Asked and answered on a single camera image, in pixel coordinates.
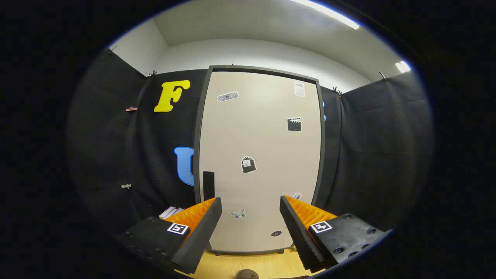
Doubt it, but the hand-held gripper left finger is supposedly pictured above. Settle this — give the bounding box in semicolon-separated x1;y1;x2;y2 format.
116;197;223;275

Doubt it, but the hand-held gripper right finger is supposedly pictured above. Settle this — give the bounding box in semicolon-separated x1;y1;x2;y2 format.
280;195;393;272

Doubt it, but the black door handle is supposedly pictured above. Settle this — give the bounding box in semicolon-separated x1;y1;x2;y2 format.
203;171;215;201

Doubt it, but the dark grey shoe cabinet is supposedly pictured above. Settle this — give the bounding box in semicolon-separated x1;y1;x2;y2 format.
193;65;326;256

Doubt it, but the black backdrop cloth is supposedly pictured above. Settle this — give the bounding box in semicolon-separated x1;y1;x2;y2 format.
66;48;434;237

